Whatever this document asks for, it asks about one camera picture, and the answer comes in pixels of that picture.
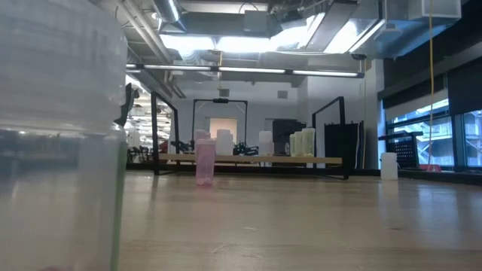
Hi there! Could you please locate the large bottle with pink pills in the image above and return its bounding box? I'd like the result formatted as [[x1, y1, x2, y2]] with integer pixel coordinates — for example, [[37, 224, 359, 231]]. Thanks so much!
[[258, 130, 275, 157]]

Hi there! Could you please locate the black perforated metal stand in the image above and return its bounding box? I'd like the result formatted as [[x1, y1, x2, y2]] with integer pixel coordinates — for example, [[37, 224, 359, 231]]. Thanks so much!
[[377, 131, 425, 170]]

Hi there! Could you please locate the green plant in white pot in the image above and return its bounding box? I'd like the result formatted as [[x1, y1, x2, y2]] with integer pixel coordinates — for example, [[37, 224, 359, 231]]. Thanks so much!
[[114, 83, 140, 127]]

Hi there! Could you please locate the grey ceiling box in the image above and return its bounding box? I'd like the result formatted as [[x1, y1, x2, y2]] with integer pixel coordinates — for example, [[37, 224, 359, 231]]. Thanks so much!
[[243, 10, 270, 33]]

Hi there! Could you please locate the silver ceiling duct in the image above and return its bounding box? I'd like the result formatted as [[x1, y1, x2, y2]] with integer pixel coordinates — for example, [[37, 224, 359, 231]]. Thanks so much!
[[152, 0, 182, 23]]

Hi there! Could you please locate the wooden shelf with black frame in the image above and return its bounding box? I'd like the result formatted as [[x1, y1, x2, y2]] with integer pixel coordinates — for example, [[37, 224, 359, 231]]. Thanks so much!
[[150, 91, 350, 181]]

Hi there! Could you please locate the black standing panel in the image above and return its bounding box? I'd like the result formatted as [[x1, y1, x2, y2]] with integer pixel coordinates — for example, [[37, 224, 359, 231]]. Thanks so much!
[[324, 120, 365, 170]]

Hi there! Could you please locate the long ceiling light tube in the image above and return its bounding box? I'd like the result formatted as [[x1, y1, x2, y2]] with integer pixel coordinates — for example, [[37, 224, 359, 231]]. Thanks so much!
[[126, 62, 365, 79]]

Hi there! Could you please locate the white ceiling air unit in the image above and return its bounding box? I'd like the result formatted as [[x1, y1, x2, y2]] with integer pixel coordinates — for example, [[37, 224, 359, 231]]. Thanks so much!
[[408, 0, 462, 22]]

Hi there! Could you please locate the black background gantry frame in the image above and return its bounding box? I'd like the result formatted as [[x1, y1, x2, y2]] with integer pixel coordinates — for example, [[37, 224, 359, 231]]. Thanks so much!
[[192, 98, 249, 144]]

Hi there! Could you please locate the large bottle with mixed pills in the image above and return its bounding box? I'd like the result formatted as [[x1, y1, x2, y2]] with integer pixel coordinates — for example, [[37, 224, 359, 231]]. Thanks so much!
[[0, 0, 129, 271]]

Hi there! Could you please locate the black background cabinet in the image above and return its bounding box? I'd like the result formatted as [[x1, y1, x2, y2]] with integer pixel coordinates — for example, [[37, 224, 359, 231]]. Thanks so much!
[[273, 119, 308, 156]]

